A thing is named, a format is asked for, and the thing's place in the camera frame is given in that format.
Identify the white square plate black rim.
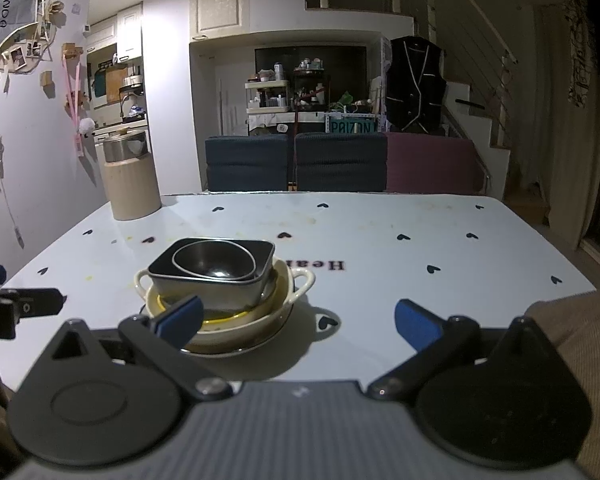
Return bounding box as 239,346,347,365
139,305,297,359

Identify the black vest on stand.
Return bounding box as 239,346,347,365
384,36,448,134

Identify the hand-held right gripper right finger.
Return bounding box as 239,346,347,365
367,299,558,402

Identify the beige corduroy clothing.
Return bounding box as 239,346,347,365
524,290,600,480

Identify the pink ribbon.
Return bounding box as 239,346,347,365
62,55,90,161

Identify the cream bowl with handles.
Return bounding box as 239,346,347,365
134,257,315,353

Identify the white storage shelf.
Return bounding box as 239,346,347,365
245,80,288,130

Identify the dark blue chair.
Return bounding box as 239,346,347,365
205,134,290,192
294,131,388,192

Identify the yellow rimmed floral bowl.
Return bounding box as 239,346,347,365
145,260,293,328

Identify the black storage shelf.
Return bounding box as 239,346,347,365
292,57,332,114

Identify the patterned curtain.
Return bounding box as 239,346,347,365
564,0,600,107

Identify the large rectangular steel container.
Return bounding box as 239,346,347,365
147,237,276,313

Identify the maroon chair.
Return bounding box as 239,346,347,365
386,132,487,195

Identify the wall photo collage board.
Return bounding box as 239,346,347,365
0,0,58,77

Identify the steel lidded pot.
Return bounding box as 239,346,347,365
102,127,151,163

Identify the small rectangular steel container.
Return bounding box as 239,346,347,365
180,240,270,282

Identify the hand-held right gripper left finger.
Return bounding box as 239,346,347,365
50,296,233,402

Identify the round steel bowl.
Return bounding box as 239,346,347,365
172,241,257,281

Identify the stair railing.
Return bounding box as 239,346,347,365
420,0,521,148

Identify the green sign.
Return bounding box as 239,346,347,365
330,119,379,135

